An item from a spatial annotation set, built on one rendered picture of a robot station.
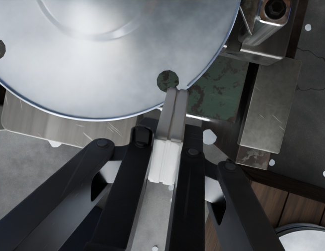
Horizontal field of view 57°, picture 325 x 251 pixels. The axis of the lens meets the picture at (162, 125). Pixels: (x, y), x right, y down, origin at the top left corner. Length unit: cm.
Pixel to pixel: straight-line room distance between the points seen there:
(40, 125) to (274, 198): 61
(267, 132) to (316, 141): 75
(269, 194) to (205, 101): 41
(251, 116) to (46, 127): 28
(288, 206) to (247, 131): 40
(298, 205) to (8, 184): 98
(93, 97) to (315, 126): 98
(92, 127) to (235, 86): 22
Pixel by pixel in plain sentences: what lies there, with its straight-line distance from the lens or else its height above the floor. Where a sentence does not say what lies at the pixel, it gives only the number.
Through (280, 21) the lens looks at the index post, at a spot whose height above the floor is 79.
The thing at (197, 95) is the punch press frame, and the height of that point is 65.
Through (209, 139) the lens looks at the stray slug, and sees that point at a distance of 45.
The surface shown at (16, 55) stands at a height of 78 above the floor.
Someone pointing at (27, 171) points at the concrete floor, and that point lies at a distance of 123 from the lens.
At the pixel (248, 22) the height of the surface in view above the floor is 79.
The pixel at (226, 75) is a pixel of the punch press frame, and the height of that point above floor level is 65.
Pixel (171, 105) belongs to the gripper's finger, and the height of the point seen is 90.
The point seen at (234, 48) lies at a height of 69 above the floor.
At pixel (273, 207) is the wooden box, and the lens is 81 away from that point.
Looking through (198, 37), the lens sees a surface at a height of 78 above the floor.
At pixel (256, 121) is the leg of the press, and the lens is 46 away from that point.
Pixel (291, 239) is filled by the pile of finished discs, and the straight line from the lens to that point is 80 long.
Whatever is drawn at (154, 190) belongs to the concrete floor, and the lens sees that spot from 113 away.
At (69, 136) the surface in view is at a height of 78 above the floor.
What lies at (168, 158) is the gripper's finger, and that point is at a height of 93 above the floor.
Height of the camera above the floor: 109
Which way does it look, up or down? 86 degrees down
